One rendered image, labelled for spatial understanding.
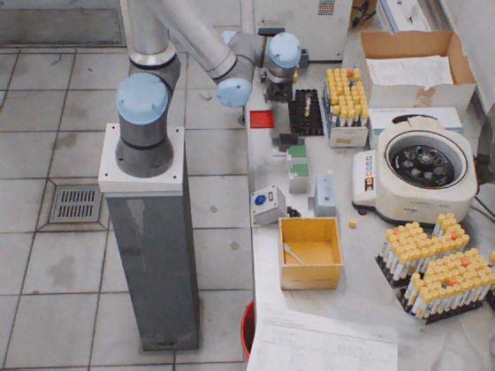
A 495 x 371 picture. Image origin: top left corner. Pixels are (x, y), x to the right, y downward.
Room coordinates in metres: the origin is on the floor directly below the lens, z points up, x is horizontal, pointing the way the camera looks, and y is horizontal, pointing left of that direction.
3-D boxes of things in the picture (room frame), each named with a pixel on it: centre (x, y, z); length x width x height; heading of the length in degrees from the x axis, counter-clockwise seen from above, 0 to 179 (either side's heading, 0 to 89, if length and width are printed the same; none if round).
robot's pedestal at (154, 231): (1.12, 0.28, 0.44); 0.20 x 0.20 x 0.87; 3
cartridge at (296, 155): (1.13, -0.12, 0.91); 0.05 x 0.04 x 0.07; 93
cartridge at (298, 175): (1.06, -0.12, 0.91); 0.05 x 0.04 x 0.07; 93
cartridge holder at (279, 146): (1.20, -0.10, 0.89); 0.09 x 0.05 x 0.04; 91
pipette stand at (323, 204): (0.97, -0.18, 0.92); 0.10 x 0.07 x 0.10; 178
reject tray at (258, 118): (1.31, -0.03, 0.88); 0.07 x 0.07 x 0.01; 3
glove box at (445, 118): (1.24, -0.44, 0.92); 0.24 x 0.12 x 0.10; 93
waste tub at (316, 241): (0.82, -0.14, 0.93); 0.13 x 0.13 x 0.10; 3
